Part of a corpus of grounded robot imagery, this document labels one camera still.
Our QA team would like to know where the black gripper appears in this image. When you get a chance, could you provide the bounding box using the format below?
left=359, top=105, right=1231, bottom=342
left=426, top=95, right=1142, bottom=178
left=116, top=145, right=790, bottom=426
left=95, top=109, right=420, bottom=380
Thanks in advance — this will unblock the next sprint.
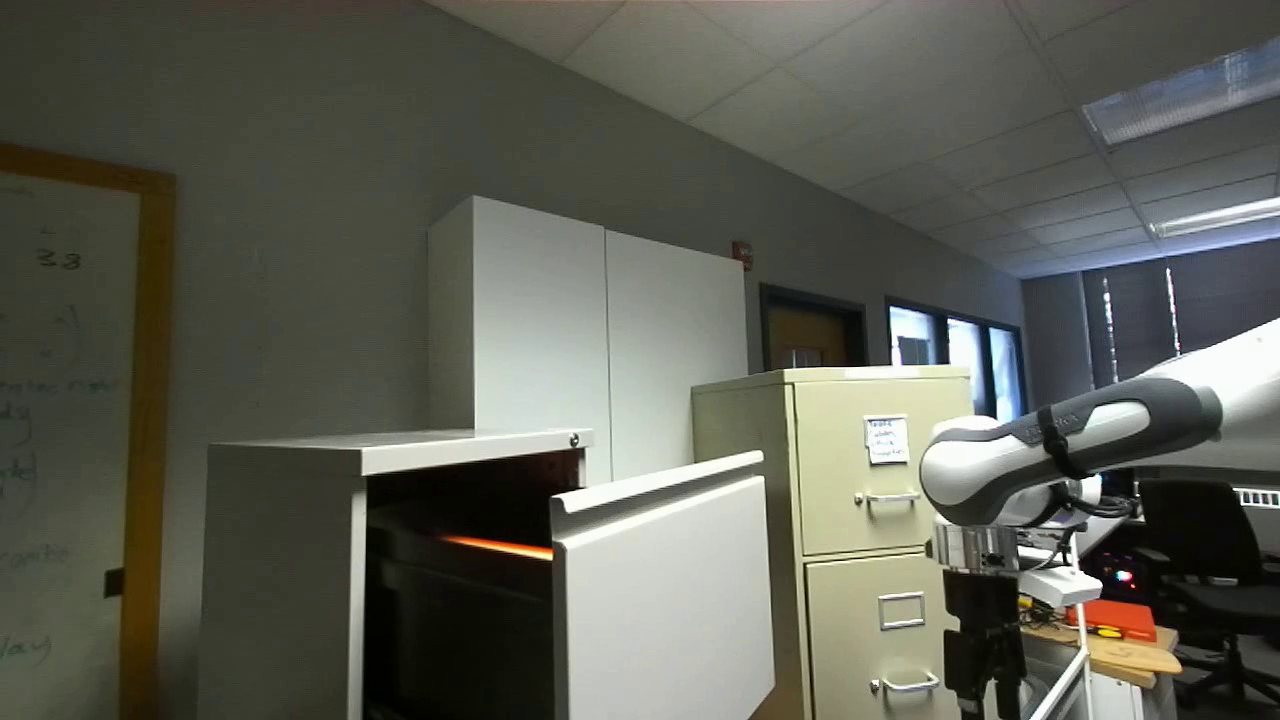
left=945, top=567, right=1023, bottom=720

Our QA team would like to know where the white top drawer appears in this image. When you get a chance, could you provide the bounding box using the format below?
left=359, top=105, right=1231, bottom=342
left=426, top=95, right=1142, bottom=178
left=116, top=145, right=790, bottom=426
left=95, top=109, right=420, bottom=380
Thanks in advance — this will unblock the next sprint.
left=551, top=453, right=776, bottom=720

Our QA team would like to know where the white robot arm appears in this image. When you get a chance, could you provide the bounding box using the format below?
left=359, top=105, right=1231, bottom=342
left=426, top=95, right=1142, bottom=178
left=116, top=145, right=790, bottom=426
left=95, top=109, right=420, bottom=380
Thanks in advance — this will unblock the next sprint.
left=915, top=321, right=1280, bottom=720

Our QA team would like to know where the beige metal filing cabinet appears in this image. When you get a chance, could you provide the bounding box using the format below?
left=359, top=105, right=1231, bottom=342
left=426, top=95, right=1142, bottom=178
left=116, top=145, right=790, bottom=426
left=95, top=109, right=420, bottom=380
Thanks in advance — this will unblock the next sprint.
left=693, top=369, right=972, bottom=720

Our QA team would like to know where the white label on cabinet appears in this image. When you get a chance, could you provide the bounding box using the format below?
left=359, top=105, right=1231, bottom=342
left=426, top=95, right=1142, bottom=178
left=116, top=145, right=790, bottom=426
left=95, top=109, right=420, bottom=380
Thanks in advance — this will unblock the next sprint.
left=864, top=415, right=907, bottom=469

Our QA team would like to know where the white small cabinet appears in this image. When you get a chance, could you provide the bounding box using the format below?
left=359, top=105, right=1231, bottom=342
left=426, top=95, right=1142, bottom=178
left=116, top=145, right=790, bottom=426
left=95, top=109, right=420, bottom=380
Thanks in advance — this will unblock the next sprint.
left=194, top=426, right=583, bottom=720

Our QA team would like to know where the black office chair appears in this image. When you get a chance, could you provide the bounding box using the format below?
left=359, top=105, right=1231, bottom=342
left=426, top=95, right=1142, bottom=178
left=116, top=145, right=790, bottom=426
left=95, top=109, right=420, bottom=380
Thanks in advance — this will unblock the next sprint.
left=1141, top=481, right=1280, bottom=703

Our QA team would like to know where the wooden door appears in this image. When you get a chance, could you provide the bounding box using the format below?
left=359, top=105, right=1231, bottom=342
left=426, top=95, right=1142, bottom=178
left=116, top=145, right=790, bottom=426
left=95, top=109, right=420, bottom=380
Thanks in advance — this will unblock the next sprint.
left=759, top=283, right=869, bottom=369

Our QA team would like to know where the ceiling light panel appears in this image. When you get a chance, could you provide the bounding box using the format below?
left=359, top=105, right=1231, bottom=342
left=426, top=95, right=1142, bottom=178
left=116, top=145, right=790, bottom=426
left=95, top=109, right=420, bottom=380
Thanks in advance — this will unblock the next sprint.
left=1083, top=35, right=1280, bottom=147

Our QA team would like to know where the wood framed whiteboard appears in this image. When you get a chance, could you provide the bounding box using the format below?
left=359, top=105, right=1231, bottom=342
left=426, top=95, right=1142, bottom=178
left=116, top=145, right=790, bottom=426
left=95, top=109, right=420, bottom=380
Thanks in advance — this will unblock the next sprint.
left=0, top=145, right=177, bottom=720

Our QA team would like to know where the white tall wall cabinet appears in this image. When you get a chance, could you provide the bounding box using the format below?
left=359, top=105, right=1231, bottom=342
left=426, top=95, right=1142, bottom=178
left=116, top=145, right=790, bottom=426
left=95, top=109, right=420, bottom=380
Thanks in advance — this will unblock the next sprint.
left=424, top=197, right=746, bottom=481

